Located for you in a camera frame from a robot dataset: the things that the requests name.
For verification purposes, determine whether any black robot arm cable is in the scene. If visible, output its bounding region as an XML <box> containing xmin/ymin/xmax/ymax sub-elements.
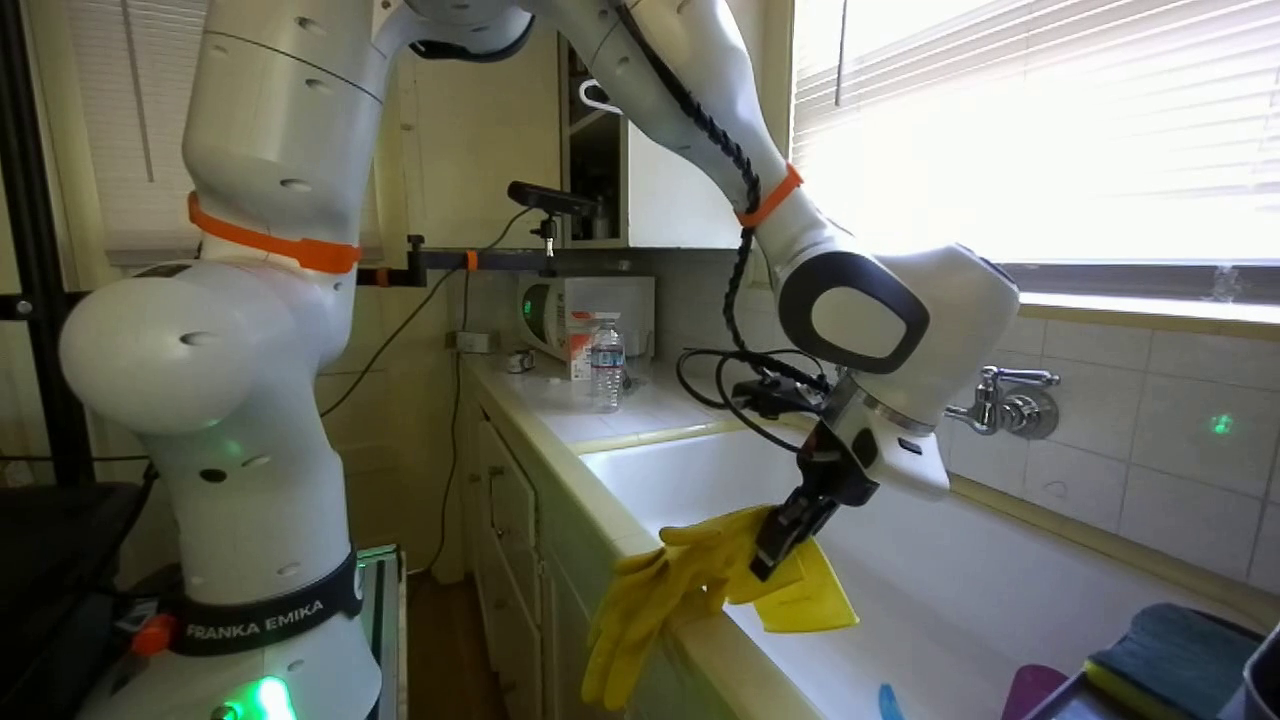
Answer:
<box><xmin>610</xmin><ymin>0</ymin><xmax>841</xmax><ymax>455</ymax></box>

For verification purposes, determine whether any purple plastic cup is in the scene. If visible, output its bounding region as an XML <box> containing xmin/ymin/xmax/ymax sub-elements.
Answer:
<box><xmin>1001</xmin><ymin>660</ymin><xmax>1072</xmax><ymax>720</ymax></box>

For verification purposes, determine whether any blue folded cloth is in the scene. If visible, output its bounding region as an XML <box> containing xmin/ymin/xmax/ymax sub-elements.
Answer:
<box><xmin>1083</xmin><ymin>599</ymin><xmax>1262</xmax><ymax>720</ymax></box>

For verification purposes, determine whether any white ceramic sink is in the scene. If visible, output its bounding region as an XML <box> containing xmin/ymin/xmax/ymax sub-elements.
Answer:
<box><xmin>580</xmin><ymin>417</ymin><xmax>1212</xmax><ymax>720</ymax></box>

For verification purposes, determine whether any black side table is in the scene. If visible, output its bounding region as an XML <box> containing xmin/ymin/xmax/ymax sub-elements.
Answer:
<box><xmin>0</xmin><ymin>480</ymin><xmax>146</xmax><ymax>720</ymax></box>

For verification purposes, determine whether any white clothes hanger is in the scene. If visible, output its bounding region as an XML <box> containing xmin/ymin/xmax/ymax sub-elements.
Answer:
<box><xmin>574</xmin><ymin>72</ymin><xmax>631</xmax><ymax>121</ymax></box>

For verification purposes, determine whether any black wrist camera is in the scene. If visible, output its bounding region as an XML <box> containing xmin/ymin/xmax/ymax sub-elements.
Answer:
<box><xmin>728</xmin><ymin>372</ymin><xmax>831</xmax><ymax>422</ymax></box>

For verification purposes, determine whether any wide white window blind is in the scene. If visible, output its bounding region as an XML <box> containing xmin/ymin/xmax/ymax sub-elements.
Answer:
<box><xmin>783</xmin><ymin>0</ymin><xmax>1280</xmax><ymax>268</ymax></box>

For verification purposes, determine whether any chrome wall tap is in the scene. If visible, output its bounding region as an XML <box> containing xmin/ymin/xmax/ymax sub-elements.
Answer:
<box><xmin>945</xmin><ymin>360</ymin><xmax>1068</xmax><ymax>444</ymax></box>

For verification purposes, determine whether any black clamp bar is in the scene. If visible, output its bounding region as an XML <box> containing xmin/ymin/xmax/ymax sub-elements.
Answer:
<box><xmin>351</xmin><ymin>237</ymin><xmax>670</xmax><ymax>292</ymax></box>

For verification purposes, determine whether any thin black camera cable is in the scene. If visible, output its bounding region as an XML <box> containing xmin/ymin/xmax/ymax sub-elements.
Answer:
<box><xmin>316</xmin><ymin>202</ymin><xmax>537</xmax><ymax>418</ymax></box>

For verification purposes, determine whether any red white carton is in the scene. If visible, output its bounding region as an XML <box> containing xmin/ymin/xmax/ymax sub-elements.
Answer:
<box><xmin>563</xmin><ymin>311</ymin><xmax>597</xmax><ymax>390</ymax></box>

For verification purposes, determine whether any pale kitchen base cabinet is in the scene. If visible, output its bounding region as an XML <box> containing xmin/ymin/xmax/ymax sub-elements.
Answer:
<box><xmin>455</xmin><ymin>374</ymin><xmax>751</xmax><ymax>720</ymax></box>

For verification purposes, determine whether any black camera on bar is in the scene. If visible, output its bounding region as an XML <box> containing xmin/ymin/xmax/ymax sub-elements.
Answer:
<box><xmin>503</xmin><ymin>175</ymin><xmax>597</xmax><ymax>246</ymax></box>

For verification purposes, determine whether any black vertical stand pole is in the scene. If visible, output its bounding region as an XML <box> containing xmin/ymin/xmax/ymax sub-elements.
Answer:
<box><xmin>0</xmin><ymin>0</ymin><xmax>100</xmax><ymax>491</ymax></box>

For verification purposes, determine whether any green edged robot cart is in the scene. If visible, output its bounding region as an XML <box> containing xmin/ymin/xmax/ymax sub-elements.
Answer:
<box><xmin>351</xmin><ymin>540</ymin><xmax>413</xmax><ymax>720</ymax></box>

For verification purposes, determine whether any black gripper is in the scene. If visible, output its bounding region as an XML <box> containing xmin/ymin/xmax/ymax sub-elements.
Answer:
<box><xmin>749</xmin><ymin>417</ymin><xmax>884</xmax><ymax>584</ymax></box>

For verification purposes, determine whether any grey dish container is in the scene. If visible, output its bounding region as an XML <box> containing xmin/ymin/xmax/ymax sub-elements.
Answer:
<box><xmin>1215</xmin><ymin>622</ymin><xmax>1280</xmax><ymax>720</ymax></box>

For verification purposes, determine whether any narrow white window blind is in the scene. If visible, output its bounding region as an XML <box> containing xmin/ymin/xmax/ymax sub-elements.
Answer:
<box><xmin>53</xmin><ymin>0</ymin><xmax>208</xmax><ymax>254</ymax></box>

